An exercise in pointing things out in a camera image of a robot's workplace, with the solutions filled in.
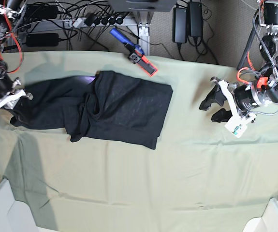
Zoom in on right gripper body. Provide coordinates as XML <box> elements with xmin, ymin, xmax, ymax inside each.
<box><xmin>0</xmin><ymin>68</ymin><xmax>32</xmax><ymax>106</ymax></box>

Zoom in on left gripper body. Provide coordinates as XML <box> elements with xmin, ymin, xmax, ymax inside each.
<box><xmin>211</xmin><ymin>77</ymin><xmax>278</xmax><ymax>114</ymax></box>

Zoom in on dark navy T-shirt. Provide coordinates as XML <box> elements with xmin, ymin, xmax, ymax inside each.
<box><xmin>10</xmin><ymin>71</ymin><xmax>173</xmax><ymax>149</ymax></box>

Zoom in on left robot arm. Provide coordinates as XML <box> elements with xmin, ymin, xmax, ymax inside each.
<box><xmin>199</xmin><ymin>0</ymin><xmax>278</xmax><ymax>123</ymax></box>

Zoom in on black power adapter left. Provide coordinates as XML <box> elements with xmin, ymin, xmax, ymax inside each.
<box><xmin>26</xmin><ymin>33</ymin><xmax>59</xmax><ymax>47</ymax></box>

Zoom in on light green table cloth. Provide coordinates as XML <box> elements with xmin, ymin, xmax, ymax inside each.
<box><xmin>0</xmin><ymin>57</ymin><xmax>278</xmax><ymax>232</ymax></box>

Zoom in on black power brick pair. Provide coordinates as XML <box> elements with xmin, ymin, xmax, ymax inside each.
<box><xmin>172</xmin><ymin>0</ymin><xmax>203</xmax><ymax>44</ymax></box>

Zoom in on blue orange bar clamp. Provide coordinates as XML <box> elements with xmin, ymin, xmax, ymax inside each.
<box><xmin>110</xmin><ymin>28</ymin><xmax>158</xmax><ymax>77</ymax></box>

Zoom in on white bin left corner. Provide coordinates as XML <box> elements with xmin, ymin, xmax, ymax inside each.
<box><xmin>0</xmin><ymin>179</ymin><xmax>39</xmax><ymax>232</ymax></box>

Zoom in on white bin corner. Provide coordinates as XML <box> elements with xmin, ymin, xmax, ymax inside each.
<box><xmin>0</xmin><ymin>179</ymin><xmax>39</xmax><ymax>232</ymax></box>
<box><xmin>242</xmin><ymin>198</ymin><xmax>278</xmax><ymax>232</ymax></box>

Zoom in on white bin right corner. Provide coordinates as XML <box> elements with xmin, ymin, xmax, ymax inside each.
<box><xmin>242</xmin><ymin>198</ymin><xmax>278</xmax><ymax>232</ymax></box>

